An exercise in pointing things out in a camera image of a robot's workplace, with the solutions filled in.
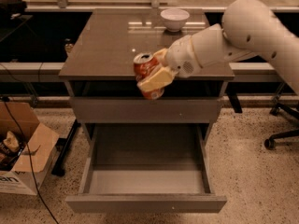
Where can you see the black table leg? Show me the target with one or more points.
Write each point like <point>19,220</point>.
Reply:
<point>63,145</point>

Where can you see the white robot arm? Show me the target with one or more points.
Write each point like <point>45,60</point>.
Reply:
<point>248,28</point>

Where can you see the small bottle behind cabinet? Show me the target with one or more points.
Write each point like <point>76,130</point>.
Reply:
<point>68,46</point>

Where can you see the orange soda can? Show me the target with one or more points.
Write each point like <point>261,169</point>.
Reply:
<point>144,63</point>

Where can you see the closed grey top drawer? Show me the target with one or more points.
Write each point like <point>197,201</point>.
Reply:
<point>110,110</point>

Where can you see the brown cardboard box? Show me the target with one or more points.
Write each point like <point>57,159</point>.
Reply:
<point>32,166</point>

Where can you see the grey drawer cabinet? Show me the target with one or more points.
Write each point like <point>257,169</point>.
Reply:
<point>101,62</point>

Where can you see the black bag on desk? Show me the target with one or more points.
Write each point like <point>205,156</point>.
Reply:
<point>10,7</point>

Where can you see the white ceramic bowl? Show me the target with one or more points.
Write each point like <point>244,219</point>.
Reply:
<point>174,18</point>

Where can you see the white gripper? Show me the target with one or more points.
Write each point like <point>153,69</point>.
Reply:
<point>181,57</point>

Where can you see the open grey middle drawer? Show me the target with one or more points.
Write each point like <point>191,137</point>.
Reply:
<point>151,168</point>

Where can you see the snack bags in box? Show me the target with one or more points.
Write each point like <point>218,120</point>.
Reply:
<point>10,150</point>

